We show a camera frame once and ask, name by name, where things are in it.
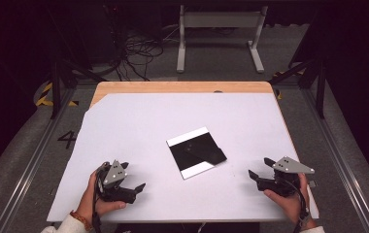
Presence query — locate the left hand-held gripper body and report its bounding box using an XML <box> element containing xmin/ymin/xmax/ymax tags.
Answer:
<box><xmin>94</xmin><ymin>159</ymin><xmax>138</xmax><ymax>205</ymax></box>

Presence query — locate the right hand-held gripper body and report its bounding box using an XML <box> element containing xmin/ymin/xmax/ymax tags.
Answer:
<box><xmin>255</xmin><ymin>155</ymin><xmax>316</xmax><ymax>198</ymax></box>

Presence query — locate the person's right hand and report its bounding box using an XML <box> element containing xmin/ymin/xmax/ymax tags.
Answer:
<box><xmin>263</xmin><ymin>173</ymin><xmax>317</xmax><ymax>228</ymax></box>

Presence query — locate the person's left hand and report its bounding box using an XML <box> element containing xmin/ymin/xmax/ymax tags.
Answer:
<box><xmin>75</xmin><ymin>169</ymin><xmax>127</xmax><ymax>226</ymax></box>

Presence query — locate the white table cover sheet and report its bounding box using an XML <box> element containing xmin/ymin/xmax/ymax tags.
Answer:
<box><xmin>46</xmin><ymin>92</ymin><xmax>320</xmax><ymax>224</ymax></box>

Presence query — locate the black metal stand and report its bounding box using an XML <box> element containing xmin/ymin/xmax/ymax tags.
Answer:
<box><xmin>47</xmin><ymin>6</ymin><xmax>108</xmax><ymax>120</ymax></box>
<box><xmin>268</xmin><ymin>9</ymin><xmax>328</xmax><ymax>120</ymax></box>

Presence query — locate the yellow black hazard tape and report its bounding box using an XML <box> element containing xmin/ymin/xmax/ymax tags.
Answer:
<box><xmin>35</xmin><ymin>82</ymin><xmax>80</xmax><ymax>108</ymax></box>

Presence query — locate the white metal stand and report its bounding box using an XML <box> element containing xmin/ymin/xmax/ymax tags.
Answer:
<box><xmin>176</xmin><ymin>4</ymin><xmax>269</xmax><ymax>74</ymax></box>

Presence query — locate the right hand-held gripper cable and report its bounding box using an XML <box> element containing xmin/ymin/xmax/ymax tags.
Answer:
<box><xmin>281</xmin><ymin>177</ymin><xmax>311</xmax><ymax>233</ymax></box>

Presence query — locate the hand-held gripper cable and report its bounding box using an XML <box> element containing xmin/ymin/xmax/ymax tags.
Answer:
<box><xmin>281</xmin><ymin>177</ymin><xmax>311</xmax><ymax>233</ymax></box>
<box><xmin>91</xmin><ymin>163</ymin><xmax>109</xmax><ymax>233</ymax></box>

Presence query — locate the left hand-held gripper cable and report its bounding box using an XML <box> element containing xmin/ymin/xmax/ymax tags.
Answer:
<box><xmin>91</xmin><ymin>163</ymin><xmax>109</xmax><ymax>233</ymax></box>

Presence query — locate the aluminium floor rail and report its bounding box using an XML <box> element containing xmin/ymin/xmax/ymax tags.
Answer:
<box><xmin>302</xmin><ymin>86</ymin><xmax>369</xmax><ymax>233</ymax></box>
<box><xmin>0</xmin><ymin>86</ymin><xmax>78</xmax><ymax>233</ymax></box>

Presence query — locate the grey wrist strap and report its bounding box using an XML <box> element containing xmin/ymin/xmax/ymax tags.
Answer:
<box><xmin>298</xmin><ymin>210</ymin><xmax>313</xmax><ymax>228</ymax></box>

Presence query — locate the orange bead bracelet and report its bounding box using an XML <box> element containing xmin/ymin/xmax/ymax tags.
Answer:
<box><xmin>69</xmin><ymin>210</ymin><xmax>93</xmax><ymax>232</ymax></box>

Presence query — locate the bundle of black cables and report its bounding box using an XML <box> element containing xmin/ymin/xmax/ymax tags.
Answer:
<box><xmin>103</xmin><ymin>3</ymin><xmax>165</xmax><ymax>83</ymax></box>

